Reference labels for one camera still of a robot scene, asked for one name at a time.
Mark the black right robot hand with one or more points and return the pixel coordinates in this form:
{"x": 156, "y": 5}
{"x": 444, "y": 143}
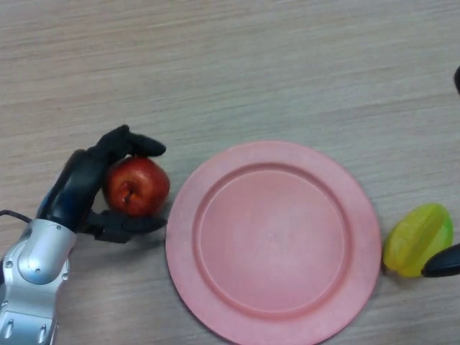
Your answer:
{"x": 443, "y": 265}

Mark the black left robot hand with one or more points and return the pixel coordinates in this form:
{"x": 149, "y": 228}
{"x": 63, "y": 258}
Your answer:
{"x": 73, "y": 187}

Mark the red apple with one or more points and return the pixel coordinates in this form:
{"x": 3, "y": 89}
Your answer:
{"x": 140, "y": 187}

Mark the pink round plate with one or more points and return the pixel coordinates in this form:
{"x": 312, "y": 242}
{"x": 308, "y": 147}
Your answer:
{"x": 273, "y": 244}

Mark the yellow green starfruit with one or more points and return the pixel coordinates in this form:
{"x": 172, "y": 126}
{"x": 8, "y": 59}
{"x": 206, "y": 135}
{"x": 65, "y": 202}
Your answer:
{"x": 413, "y": 237}

